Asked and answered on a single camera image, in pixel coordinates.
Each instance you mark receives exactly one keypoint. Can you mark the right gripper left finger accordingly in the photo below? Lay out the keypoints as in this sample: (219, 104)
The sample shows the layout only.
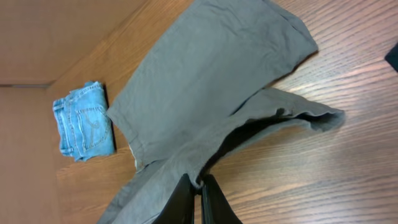
(179, 209)

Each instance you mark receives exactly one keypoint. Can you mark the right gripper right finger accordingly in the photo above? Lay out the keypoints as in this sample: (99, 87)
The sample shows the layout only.
(215, 208)

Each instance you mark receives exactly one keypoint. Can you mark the grey shorts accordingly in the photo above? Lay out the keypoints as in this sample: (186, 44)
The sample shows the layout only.
(204, 92)

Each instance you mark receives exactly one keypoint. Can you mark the folded blue denim jeans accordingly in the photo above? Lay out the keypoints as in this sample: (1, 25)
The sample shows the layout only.
(84, 127)

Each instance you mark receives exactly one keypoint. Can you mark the black garment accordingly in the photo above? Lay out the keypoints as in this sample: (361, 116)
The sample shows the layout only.
(392, 57)

